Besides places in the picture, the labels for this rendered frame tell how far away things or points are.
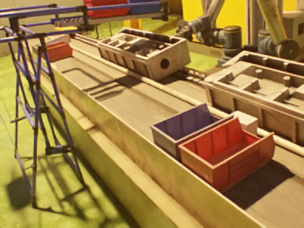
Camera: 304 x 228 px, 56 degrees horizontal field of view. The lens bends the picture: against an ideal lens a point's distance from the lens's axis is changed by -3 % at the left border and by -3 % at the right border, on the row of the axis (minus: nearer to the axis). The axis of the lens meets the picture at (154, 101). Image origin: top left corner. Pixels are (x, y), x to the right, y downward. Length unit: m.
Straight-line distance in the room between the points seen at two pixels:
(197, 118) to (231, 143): 0.22
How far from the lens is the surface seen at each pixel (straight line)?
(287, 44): 2.80
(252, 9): 3.44
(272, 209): 1.09
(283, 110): 1.30
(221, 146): 1.28
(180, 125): 1.37
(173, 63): 2.20
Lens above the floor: 1.52
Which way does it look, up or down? 24 degrees down
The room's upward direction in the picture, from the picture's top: 8 degrees counter-clockwise
